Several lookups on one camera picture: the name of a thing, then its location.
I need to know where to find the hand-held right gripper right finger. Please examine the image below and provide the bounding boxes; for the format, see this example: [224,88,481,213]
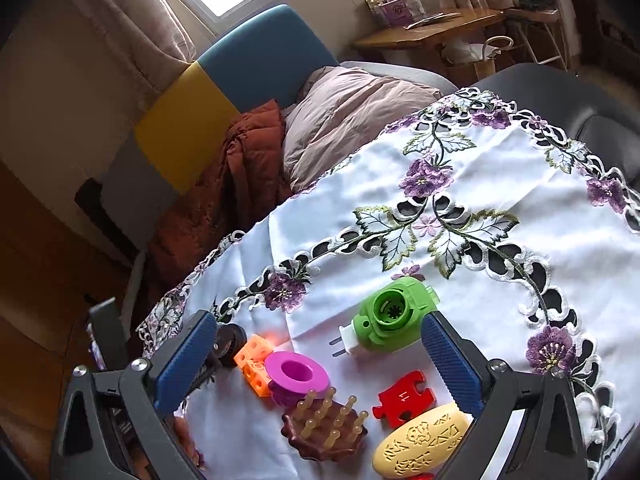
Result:
[421,311,591,480]

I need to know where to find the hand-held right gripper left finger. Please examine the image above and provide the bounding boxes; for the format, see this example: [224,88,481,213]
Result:
[50,310,218,480]

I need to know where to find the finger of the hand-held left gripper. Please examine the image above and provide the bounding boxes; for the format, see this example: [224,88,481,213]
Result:
[192,324,247,391]

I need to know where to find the orange cube blocks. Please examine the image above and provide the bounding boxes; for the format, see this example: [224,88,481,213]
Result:
[233,334,278,400]

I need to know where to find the red puzzle piece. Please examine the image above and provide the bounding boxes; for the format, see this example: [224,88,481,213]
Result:
[377,370,440,431]

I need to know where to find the magenta plastic spool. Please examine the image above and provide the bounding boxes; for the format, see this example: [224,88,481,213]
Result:
[263,351,332,408]

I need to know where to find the green plug-in device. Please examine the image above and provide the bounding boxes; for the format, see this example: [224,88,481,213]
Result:
[334,277,441,360]

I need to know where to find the yellow perforated oval case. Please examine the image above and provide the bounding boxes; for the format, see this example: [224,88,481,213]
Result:
[372,401,473,478]

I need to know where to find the brown wooden peg brush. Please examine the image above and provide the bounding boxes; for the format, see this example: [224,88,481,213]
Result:
[281,387,371,462]

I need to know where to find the person's left hand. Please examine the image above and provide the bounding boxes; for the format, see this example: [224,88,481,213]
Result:
[170,415,207,473]

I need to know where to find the rust brown blanket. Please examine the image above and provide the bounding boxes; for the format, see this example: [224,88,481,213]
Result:
[127,99,296,341]

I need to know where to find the white floral embroidered tablecloth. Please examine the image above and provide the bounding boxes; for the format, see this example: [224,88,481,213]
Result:
[135,87,640,480]

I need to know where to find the blue yellow grey headboard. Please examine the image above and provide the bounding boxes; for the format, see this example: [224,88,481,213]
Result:
[100,4,341,211]

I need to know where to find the beige pillow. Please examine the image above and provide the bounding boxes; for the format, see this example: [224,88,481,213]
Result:
[282,65,443,193]

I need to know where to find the black padded table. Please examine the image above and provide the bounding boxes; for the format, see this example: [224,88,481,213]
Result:
[467,62,640,186]

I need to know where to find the wooden desk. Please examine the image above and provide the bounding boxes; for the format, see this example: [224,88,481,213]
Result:
[352,7,506,73]

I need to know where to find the open book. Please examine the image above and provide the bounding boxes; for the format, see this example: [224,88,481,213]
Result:
[402,10,463,30]

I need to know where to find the white metal folding chair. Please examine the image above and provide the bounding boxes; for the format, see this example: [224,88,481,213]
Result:
[505,0,576,73]

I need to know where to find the purple box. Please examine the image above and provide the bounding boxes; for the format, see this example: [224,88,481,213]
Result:
[365,0,426,26]

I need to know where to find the white bag with handle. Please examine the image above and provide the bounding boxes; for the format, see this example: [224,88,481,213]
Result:
[442,35,511,78]

